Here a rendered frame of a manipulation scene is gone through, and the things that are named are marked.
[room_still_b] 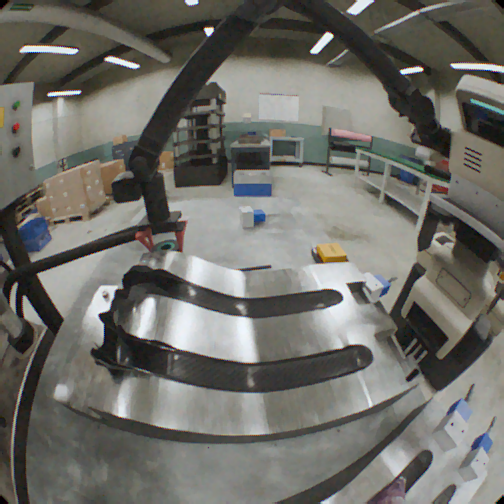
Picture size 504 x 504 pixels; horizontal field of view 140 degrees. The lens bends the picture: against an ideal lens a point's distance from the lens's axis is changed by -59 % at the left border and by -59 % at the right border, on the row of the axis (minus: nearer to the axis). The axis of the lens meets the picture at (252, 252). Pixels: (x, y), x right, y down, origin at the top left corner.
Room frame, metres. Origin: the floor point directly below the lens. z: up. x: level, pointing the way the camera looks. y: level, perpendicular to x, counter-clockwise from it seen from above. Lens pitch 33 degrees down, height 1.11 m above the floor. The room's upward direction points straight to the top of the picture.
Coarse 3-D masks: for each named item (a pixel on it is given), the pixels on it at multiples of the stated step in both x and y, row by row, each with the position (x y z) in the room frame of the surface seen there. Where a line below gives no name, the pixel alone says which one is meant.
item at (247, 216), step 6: (240, 210) 0.64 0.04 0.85; (246, 210) 0.63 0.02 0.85; (252, 210) 0.63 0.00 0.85; (258, 210) 0.67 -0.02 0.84; (240, 216) 0.65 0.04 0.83; (246, 216) 0.62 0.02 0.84; (252, 216) 0.63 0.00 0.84; (258, 216) 0.63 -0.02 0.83; (264, 216) 0.64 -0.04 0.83; (240, 222) 0.65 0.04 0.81; (246, 222) 0.62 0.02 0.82; (252, 222) 0.63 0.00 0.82
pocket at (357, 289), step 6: (348, 282) 0.25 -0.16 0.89; (354, 282) 0.25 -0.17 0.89; (360, 282) 0.25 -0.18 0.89; (366, 282) 0.25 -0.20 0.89; (348, 288) 0.25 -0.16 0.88; (354, 288) 0.25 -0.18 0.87; (360, 288) 0.25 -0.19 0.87; (354, 294) 0.25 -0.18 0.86; (360, 294) 0.25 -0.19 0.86; (366, 294) 0.23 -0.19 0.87; (360, 300) 0.23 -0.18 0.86; (366, 300) 0.23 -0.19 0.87; (372, 300) 0.22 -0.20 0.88
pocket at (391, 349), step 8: (392, 328) 0.15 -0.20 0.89; (376, 336) 0.14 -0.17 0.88; (384, 336) 0.15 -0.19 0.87; (392, 336) 0.14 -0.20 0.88; (384, 344) 0.14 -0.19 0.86; (392, 344) 0.13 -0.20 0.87; (384, 352) 0.12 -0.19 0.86; (392, 352) 0.12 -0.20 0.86; (400, 352) 0.11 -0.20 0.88; (392, 360) 0.11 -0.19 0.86; (400, 360) 0.10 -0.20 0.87
